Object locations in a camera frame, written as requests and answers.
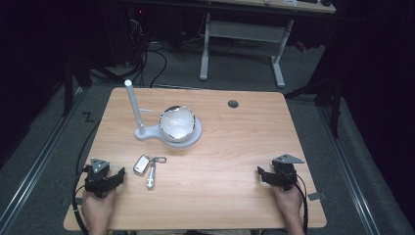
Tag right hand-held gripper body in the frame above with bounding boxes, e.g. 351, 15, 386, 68
271, 153, 305, 192

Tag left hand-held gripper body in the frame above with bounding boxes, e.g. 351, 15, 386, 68
83, 158, 114, 199

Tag person's right hand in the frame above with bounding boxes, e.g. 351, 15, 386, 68
271, 183, 304, 220

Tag person's left hand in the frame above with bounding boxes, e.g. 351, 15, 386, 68
80, 187, 117, 227

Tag silver key fob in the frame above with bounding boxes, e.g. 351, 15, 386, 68
132, 154, 152, 177

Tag grey tape piece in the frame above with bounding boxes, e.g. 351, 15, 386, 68
307, 191, 327, 202

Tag white stand with pole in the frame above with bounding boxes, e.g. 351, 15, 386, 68
123, 78, 204, 149

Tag silver metal bowl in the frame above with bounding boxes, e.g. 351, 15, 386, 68
158, 105, 198, 144

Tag black metal stand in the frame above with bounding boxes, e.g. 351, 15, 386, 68
284, 58, 347, 139
61, 53, 96, 118

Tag white-framed background desk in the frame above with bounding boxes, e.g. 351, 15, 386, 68
198, 0, 338, 90

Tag thin black floor cable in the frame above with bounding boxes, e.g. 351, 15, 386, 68
74, 119, 102, 177

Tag silver keychain with carabiner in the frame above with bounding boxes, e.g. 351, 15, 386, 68
146, 156, 168, 190

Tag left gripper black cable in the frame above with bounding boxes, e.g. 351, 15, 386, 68
71, 164, 91, 235

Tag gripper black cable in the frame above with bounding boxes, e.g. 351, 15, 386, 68
281, 169, 309, 235
71, 164, 91, 235

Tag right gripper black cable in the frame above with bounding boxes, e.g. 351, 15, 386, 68
281, 169, 309, 235

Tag metal floor rail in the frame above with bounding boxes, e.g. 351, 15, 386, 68
0, 87, 86, 231
316, 105, 382, 235

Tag bundle of black floor cables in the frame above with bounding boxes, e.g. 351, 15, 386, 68
127, 17, 168, 89

